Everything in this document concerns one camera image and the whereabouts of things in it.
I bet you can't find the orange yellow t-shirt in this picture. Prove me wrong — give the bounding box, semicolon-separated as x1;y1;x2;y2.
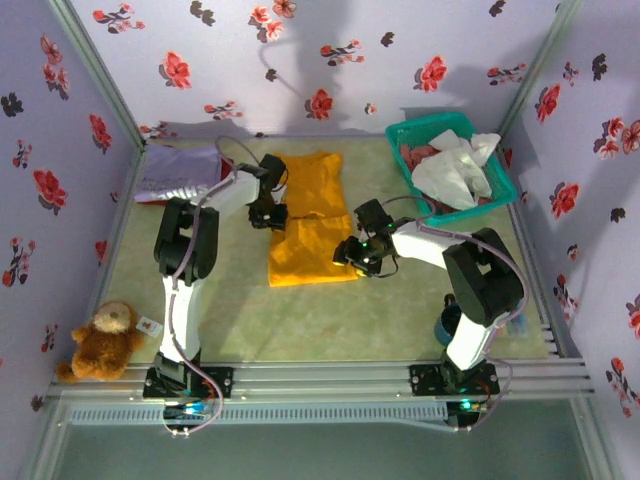
268;152;360;288

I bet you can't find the folded red t-shirt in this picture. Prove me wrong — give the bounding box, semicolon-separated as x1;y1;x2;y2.
137;154;235;207

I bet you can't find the folded lavender printed t-shirt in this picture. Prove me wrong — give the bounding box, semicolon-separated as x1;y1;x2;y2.
134;144;224;204

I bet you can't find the dark blue mug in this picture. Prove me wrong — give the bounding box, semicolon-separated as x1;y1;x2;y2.
433;294;464;346

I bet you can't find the crumpled white t-shirt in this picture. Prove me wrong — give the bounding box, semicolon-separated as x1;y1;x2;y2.
410;128;503;211

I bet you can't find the teal plastic basket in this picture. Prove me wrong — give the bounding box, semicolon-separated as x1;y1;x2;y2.
384;112;518;225

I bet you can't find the brown teddy bear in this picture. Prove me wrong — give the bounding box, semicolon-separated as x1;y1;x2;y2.
55;300;145;384

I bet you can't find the right arm lavender cable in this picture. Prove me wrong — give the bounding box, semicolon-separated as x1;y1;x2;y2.
382;194;530;434

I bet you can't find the aluminium mounting rail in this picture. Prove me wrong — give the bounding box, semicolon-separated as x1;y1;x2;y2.
47;357;596;401

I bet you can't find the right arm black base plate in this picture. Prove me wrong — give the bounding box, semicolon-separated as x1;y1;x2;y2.
408;363;501;396

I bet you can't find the grey slotted cable duct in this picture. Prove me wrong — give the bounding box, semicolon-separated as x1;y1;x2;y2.
67;402;449;426

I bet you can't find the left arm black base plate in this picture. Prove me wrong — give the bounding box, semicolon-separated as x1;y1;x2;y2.
143;366;235;400

